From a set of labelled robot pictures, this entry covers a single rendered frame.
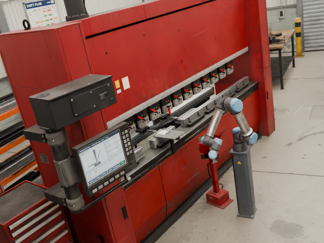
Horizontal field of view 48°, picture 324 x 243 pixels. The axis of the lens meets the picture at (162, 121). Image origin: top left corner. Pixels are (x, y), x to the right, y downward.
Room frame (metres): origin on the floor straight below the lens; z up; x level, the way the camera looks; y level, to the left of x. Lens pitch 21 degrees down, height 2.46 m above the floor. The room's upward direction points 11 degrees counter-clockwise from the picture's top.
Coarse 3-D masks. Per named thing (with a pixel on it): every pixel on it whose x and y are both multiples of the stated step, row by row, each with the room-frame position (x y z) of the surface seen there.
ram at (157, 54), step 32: (224, 0) 4.76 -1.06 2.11; (128, 32) 3.42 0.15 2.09; (160, 32) 3.75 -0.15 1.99; (192, 32) 4.17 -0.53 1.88; (224, 32) 4.69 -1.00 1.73; (96, 64) 3.08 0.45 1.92; (128, 64) 3.35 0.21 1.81; (160, 64) 3.68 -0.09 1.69; (192, 64) 4.10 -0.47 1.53; (128, 96) 3.29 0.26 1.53
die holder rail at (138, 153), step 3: (138, 147) 3.36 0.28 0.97; (141, 147) 3.34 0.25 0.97; (135, 150) 3.30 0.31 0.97; (138, 150) 3.28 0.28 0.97; (141, 150) 3.32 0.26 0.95; (135, 153) 3.25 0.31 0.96; (138, 153) 3.28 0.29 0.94; (141, 153) 3.31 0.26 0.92; (135, 156) 3.25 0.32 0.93; (138, 156) 3.27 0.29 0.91; (141, 156) 3.30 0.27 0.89; (138, 159) 3.26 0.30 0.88
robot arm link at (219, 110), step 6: (222, 102) 3.12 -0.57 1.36; (216, 108) 3.14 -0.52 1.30; (222, 108) 3.13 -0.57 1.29; (216, 114) 3.12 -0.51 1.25; (216, 120) 3.09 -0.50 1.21; (210, 126) 3.08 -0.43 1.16; (216, 126) 3.08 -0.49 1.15; (210, 132) 3.05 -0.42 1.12; (204, 138) 3.05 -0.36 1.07; (210, 138) 3.02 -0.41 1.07; (204, 144) 3.04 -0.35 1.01
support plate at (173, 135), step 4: (172, 132) 3.50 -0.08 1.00; (176, 132) 3.48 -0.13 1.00; (180, 132) 3.46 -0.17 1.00; (184, 132) 3.45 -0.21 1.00; (156, 136) 3.48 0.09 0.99; (160, 136) 3.45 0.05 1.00; (164, 136) 3.43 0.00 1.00; (168, 136) 3.41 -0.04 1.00; (172, 136) 3.39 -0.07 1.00; (176, 136) 3.37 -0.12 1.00
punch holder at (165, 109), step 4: (168, 96) 3.71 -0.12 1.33; (160, 100) 3.64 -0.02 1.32; (164, 100) 3.65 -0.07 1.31; (168, 100) 3.70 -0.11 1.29; (160, 104) 3.64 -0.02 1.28; (164, 104) 3.65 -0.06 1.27; (168, 104) 3.69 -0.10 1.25; (160, 108) 3.66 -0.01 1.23; (164, 108) 3.63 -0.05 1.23; (164, 112) 3.63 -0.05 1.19
